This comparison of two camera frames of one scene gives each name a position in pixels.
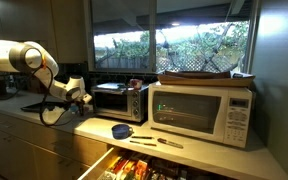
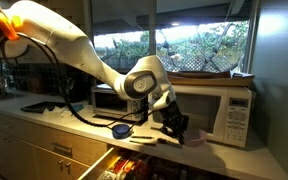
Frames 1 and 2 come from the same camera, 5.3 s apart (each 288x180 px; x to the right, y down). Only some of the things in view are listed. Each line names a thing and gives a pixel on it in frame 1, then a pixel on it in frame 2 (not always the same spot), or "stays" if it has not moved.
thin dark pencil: (153, 145) stays
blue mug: (122, 131) stays
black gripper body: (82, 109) to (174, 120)
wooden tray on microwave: (206, 78) stays
